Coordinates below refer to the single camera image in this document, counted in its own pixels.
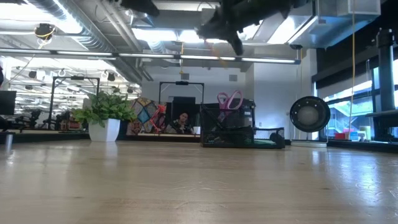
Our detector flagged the grey metal post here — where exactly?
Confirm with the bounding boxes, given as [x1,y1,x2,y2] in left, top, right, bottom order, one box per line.
[4,131,15,152]

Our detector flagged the black rectangular frame stand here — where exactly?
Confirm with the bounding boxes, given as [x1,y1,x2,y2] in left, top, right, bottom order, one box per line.
[158,80,205,135]
[48,75,101,130]

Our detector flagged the long pendant light bar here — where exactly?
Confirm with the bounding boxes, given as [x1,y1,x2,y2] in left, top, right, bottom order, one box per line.
[0,48,302,65]

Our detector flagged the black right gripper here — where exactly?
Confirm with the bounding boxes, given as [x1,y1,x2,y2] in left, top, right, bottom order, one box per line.
[196,9,245,57]

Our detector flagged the black support pole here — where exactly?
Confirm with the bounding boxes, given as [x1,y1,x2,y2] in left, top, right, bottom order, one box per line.
[374,27,397,141]

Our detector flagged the red angular object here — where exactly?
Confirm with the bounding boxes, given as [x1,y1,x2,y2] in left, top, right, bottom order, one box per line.
[149,104,167,134]

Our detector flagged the green plant in white pot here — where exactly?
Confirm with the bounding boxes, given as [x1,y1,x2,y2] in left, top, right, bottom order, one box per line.
[70,90,137,142]

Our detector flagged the colourful patchwork panel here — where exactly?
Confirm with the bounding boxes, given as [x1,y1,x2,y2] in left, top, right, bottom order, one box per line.
[123,96,167,135]

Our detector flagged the purple pink handled scissors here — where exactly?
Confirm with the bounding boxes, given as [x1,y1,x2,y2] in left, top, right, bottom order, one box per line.
[216,90,244,125]

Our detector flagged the person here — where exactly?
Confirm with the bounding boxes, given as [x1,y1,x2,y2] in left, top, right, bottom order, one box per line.
[167,111,195,134]

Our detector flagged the black mesh desk organizer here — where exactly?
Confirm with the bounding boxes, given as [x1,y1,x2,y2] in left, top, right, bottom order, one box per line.
[200,104,286,149]

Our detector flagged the pale storage container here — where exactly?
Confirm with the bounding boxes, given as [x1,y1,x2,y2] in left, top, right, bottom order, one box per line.
[359,125,372,141]

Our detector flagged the black aluminium table frame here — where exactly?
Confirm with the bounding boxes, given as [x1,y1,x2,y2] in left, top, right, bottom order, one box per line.
[0,129,398,154]

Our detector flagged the black monitor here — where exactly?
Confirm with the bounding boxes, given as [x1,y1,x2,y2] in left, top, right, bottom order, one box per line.
[0,90,17,116]

